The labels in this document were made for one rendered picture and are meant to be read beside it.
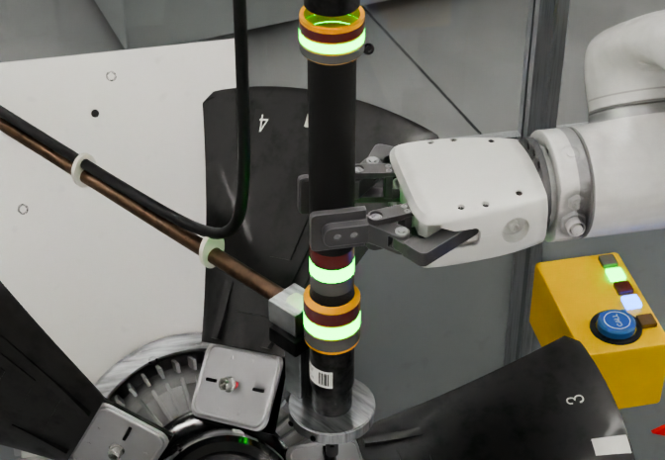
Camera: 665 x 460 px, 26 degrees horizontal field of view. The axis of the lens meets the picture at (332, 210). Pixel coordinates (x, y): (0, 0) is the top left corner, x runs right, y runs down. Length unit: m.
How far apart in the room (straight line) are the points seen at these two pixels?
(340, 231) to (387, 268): 1.01
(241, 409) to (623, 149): 0.38
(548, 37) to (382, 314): 0.48
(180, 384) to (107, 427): 0.14
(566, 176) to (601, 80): 0.09
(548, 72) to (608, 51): 0.84
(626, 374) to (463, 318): 0.59
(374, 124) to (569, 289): 0.46
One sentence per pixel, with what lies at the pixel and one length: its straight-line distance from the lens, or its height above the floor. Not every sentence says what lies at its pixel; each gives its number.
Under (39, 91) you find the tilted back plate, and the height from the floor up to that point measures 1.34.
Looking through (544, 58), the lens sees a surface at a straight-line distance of 1.89.
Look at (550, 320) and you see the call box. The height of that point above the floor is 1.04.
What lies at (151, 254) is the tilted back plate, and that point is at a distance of 1.42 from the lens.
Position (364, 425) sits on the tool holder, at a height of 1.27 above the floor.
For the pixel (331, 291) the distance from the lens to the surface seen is 1.07.
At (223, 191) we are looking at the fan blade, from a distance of 1.26.
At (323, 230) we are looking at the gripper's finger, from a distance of 1.02.
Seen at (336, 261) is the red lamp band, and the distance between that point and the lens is 1.05.
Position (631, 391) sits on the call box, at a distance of 1.59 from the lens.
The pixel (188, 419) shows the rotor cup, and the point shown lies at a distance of 1.25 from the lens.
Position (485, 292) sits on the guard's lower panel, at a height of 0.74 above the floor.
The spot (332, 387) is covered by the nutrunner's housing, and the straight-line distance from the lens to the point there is 1.13.
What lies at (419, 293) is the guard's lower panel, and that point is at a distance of 2.07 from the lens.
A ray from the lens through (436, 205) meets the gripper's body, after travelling 1.02.
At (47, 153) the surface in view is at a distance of 1.32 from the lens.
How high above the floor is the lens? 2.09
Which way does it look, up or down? 37 degrees down
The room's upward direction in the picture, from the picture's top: straight up
